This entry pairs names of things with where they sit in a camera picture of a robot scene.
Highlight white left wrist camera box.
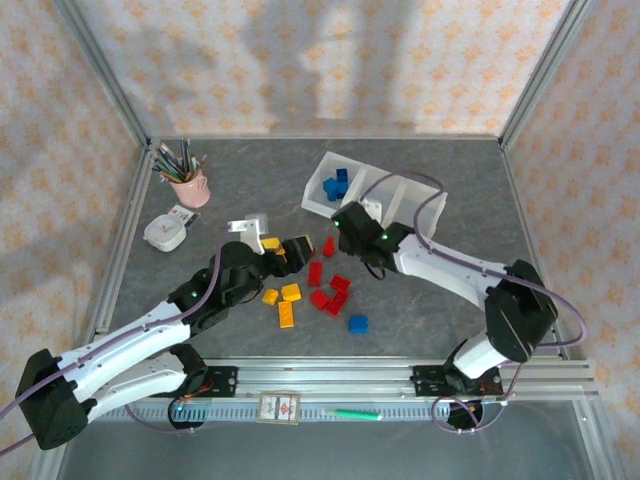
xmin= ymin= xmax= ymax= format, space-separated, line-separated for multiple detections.
xmin=227 ymin=213 xmax=269 ymax=254

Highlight aluminium frame rail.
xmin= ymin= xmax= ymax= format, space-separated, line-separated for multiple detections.
xmin=147 ymin=133 xmax=504 ymax=144
xmin=79 ymin=147 xmax=156 ymax=361
xmin=59 ymin=355 xmax=599 ymax=401

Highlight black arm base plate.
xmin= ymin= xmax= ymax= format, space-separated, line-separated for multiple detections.
xmin=412 ymin=364 xmax=505 ymax=400
xmin=199 ymin=365 xmax=240 ymax=400

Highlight pink metal pencil bucket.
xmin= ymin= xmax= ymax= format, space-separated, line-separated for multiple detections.
xmin=167 ymin=169 xmax=212 ymax=209

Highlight navy white striped pencil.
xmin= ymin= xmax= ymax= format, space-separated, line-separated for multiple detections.
xmin=155 ymin=145 xmax=185 ymax=177

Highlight grey slotted cable duct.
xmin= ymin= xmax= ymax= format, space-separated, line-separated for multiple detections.
xmin=107 ymin=399 xmax=509 ymax=426

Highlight aluminium frame post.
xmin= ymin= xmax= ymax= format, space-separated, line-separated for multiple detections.
xmin=52 ymin=0 xmax=154 ymax=151
xmin=498 ymin=0 xmax=591 ymax=151

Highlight clear plastic refill case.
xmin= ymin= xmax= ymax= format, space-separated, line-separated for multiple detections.
xmin=168 ymin=203 xmax=201 ymax=226

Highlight green pen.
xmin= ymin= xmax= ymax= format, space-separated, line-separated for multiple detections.
xmin=321 ymin=407 xmax=384 ymax=422

